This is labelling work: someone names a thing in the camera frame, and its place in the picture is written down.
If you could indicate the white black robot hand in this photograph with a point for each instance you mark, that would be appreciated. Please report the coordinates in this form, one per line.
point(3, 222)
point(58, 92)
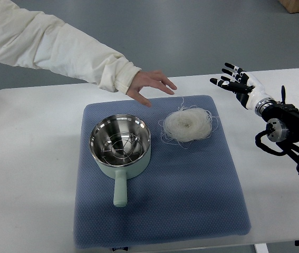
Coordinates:
point(248, 89)

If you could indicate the person's bare hand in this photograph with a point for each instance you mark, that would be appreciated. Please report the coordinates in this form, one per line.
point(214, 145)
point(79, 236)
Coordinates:
point(153, 79)

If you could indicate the white vermicelli nest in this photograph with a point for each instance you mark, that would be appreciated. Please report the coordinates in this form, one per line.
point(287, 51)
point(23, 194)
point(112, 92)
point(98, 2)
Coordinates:
point(187, 124)

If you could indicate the cream sleeved forearm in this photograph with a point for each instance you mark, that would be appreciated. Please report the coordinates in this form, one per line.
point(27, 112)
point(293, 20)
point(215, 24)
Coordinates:
point(39, 41)

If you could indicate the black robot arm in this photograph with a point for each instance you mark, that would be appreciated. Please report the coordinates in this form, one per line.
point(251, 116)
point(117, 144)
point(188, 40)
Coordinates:
point(281, 136)

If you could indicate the mint green pot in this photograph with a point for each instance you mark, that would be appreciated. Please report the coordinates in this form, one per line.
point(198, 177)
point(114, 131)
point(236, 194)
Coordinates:
point(121, 173)

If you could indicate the blue textured mat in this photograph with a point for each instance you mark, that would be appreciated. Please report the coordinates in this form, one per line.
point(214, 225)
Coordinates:
point(183, 194)

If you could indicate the wire steaming rack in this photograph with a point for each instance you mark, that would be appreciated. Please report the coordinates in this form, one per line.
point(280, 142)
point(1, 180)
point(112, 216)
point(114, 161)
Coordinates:
point(121, 148)

